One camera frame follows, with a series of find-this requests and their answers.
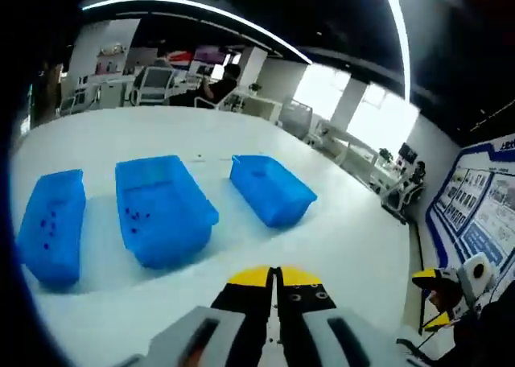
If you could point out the grey office chair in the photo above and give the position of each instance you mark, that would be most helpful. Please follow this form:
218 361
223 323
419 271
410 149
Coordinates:
406 190

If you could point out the small cluster of dark resistors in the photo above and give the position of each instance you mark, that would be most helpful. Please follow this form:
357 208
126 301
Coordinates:
134 216
51 224

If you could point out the long curved ceiling light strip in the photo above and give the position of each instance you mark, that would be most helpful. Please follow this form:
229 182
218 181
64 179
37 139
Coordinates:
403 41

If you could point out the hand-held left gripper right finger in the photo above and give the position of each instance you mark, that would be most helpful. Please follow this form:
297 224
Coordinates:
322 335

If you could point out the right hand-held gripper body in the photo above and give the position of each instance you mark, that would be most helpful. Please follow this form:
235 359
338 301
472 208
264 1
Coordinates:
476 278

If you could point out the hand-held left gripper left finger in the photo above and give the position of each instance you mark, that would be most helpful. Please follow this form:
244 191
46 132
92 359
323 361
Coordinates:
209 335

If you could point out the small potted plant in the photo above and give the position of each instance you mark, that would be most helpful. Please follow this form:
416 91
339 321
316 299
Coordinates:
254 88

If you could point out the white display shelf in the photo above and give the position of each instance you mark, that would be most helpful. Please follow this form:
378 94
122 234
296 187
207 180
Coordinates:
104 61

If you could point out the blue plastic bin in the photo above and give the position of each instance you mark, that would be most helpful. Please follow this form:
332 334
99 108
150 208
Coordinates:
277 198
60 258
169 238

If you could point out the white mesh office chair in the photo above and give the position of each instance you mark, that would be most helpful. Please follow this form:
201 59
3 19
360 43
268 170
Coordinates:
155 83

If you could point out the pink wall monitor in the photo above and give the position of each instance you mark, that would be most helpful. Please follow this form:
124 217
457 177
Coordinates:
209 53

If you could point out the person's black shirt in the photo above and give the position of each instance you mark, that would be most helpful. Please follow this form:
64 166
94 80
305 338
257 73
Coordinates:
495 335

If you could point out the potted plant by window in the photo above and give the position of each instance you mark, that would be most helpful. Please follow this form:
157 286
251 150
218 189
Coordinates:
385 154

